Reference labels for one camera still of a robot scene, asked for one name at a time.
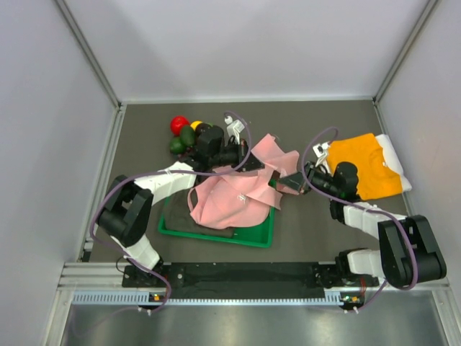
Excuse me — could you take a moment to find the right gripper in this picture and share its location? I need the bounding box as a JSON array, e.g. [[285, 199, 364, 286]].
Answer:
[[279, 161, 341, 198]]

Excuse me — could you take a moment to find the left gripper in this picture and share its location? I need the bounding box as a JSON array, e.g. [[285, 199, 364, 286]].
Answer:
[[209, 138, 264, 172]]

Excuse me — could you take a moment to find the pink plastic bag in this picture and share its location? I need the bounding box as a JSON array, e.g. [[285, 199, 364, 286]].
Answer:
[[197, 134, 299, 211]]

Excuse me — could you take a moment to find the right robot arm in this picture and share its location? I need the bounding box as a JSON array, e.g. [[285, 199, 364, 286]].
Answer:
[[278, 161, 447, 289]]

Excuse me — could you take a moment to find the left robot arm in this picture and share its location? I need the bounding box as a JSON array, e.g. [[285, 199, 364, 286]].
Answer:
[[95, 125, 264, 286]]

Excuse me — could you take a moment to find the pink baseball cap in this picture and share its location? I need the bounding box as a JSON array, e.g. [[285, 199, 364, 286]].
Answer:
[[187, 176, 271, 230]]

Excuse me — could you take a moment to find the dark brown fruit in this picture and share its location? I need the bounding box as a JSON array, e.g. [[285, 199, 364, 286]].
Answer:
[[195, 123, 212, 133]]

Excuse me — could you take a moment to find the dark red grape bunch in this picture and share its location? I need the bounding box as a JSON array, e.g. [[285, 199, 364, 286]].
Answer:
[[178, 147, 195, 161]]

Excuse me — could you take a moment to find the green plastic tray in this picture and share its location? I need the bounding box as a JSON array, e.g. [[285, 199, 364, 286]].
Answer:
[[158, 180, 276, 248]]

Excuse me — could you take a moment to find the green avocado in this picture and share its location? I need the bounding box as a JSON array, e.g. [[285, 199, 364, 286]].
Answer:
[[179, 125, 196, 147]]

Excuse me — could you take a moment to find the yellow lemon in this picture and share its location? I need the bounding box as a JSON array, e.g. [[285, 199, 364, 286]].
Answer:
[[190, 120, 202, 130]]

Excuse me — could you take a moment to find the orange folded t-shirt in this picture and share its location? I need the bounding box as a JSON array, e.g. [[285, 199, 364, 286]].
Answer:
[[326, 133, 403, 200]]

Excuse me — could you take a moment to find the red tomato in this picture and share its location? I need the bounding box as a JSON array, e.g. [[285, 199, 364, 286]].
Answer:
[[170, 115, 189, 136]]

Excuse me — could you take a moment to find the dark olive folded cloth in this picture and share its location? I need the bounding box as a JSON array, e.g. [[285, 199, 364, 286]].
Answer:
[[162, 190, 234, 239]]

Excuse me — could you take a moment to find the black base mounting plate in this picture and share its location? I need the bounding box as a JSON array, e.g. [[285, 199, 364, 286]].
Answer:
[[121, 261, 346, 289]]

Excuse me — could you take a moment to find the white folded cloth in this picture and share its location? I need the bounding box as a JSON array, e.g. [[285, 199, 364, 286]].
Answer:
[[375, 134, 412, 192]]

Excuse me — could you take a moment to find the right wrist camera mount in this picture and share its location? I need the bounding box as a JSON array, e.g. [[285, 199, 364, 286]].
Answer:
[[313, 142, 330, 166]]

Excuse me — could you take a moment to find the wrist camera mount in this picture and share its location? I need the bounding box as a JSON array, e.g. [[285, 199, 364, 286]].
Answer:
[[313, 142, 330, 166], [224, 115, 245, 143]]

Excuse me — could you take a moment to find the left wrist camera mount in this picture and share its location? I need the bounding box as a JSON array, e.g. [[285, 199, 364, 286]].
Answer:
[[224, 115, 245, 143]]

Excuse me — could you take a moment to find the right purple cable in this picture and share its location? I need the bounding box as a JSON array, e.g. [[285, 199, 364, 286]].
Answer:
[[300, 125, 421, 314]]

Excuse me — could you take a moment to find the purple cable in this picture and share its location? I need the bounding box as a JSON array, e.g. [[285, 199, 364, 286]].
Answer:
[[89, 110, 253, 314], [300, 125, 421, 314]]

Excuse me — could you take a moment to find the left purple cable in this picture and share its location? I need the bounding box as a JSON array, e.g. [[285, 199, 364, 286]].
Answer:
[[89, 110, 253, 314]]

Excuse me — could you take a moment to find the grey slotted cable duct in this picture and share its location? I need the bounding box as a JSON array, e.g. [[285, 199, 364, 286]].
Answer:
[[71, 291, 364, 307]]

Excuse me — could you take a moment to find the aluminium frame rail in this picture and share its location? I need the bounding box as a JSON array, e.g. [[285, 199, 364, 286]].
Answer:
[[58, 262, 450, 290]]

